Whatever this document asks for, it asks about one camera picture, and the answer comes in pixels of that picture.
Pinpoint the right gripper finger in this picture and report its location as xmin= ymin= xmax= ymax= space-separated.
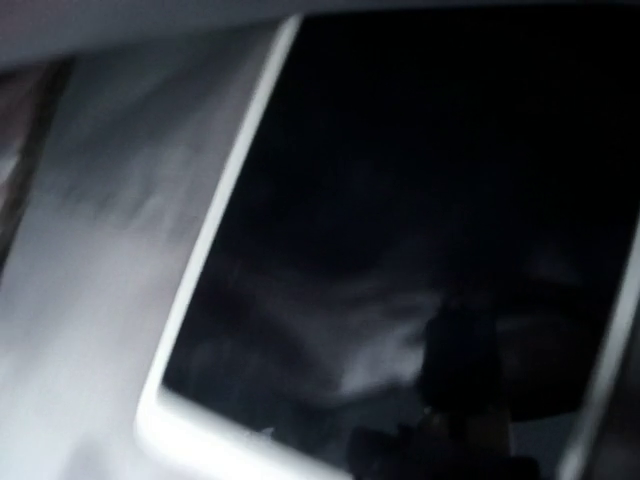
xmin=349 ymin=300 xmax=540 ymax=479

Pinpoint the white tablet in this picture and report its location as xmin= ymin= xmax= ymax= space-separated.
xmin=158 ymin=2 xmax=639 ymax=477

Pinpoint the red backpack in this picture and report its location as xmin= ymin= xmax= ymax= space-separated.
xmin=1 ymin=1 xmax=639 ymax=479

